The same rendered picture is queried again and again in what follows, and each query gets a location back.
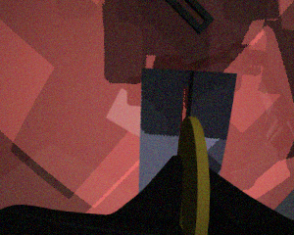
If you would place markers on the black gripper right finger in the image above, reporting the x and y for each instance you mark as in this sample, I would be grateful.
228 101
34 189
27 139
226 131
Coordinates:
233 212

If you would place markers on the gold coin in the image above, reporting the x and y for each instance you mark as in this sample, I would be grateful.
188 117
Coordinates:
195 202

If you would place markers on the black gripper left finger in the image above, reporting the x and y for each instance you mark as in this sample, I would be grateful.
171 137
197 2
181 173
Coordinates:
156 210

